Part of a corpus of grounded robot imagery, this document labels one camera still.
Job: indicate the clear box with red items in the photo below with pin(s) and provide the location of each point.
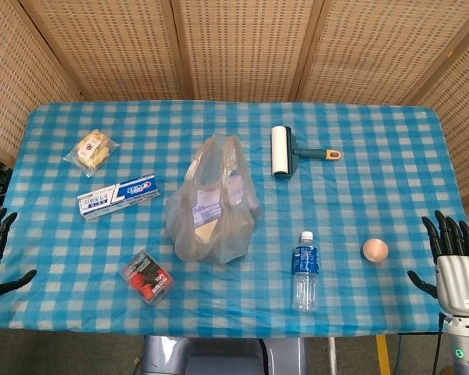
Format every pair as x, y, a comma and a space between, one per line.
147, 278

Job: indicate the woven folding screen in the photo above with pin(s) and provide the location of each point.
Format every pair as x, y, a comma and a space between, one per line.
242, 47

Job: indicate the plastic water bottle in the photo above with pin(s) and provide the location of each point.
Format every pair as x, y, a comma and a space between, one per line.
305, 269

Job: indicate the packaged pastry snack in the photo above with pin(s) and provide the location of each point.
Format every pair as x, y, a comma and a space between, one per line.
92, 151

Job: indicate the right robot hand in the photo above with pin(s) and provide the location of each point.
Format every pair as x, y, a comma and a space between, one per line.
459, 273

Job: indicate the brown egg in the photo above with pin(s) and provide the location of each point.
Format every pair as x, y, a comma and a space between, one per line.
375, 250

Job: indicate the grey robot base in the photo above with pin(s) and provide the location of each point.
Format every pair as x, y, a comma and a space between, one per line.
219, 355

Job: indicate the toothpaste box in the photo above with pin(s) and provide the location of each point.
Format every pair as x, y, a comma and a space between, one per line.
119, 196

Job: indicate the translucent plastic bag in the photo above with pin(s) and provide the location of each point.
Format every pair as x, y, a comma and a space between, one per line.
215, 203

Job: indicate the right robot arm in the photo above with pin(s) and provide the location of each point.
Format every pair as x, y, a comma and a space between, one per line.
466, 343

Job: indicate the blue checkered tablecloth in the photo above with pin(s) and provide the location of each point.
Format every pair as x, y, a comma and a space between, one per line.
336, 203

